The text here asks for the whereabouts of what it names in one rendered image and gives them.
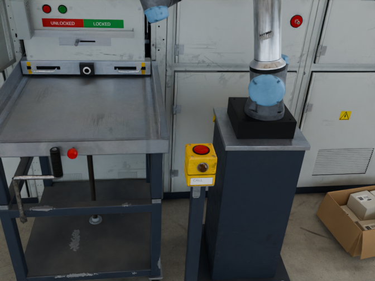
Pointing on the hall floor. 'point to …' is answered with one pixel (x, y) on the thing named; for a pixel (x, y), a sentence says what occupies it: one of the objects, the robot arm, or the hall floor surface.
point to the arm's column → (249, 210)
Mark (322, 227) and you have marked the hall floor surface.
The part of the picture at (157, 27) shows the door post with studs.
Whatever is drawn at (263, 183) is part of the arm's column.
